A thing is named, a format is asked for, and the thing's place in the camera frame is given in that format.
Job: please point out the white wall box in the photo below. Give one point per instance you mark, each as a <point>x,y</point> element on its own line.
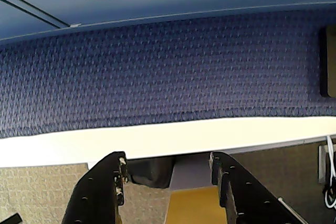
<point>321,163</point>

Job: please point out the yellow wooden board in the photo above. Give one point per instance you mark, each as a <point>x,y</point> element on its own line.
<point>193,205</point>

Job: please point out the small black block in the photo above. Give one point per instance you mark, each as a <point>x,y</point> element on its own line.
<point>10,218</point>

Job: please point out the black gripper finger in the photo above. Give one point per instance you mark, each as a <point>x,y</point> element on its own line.
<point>244,197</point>
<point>94,195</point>

